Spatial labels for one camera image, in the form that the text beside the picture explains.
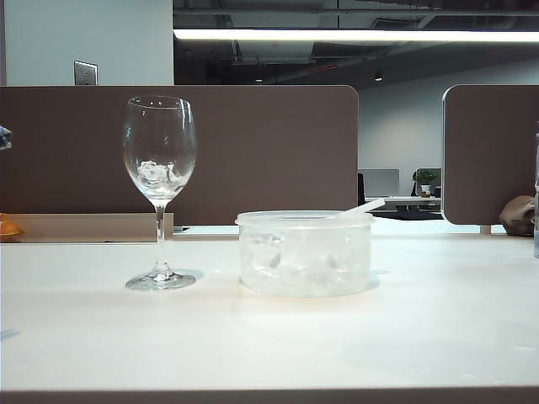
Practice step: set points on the pile of ice cubes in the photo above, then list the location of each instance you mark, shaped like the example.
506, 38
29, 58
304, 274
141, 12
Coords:
295, 261

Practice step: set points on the grey background partition screen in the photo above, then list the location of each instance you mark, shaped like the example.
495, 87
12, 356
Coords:
379, 183

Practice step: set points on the white background desk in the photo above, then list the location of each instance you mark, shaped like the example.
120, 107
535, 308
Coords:
404, 202

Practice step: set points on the metal wall switch plate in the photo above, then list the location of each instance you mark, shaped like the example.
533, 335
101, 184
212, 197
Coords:
86, 73

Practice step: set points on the round translucent plastic container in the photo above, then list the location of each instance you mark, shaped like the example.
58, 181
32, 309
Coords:
303, 286

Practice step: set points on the green potted plant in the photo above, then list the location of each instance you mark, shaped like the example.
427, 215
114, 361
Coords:
426, 179

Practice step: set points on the clear wine glass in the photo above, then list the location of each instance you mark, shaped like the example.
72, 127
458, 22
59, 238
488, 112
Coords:
160, 219

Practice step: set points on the clear plastic water bottle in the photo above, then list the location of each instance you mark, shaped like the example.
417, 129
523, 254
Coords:
537, 189

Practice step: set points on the translucent white ice shovel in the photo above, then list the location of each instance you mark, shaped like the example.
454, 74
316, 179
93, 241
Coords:
366, 209

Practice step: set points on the orange fruit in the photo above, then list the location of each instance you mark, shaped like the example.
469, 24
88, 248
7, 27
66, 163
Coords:
7, 229

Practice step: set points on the long ceiling light strip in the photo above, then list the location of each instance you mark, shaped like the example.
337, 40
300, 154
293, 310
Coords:
337, 35

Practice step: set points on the dark chair back right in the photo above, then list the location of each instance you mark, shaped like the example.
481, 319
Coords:
488, 147

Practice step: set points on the dark chair back left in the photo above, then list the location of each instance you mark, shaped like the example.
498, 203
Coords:
252, 147

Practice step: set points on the dark chair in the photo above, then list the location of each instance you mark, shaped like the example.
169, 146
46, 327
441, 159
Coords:
252, 147
488, 147

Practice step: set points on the crumpled grey plastic wrap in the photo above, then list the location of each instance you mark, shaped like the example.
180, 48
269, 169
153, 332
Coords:
4, 138

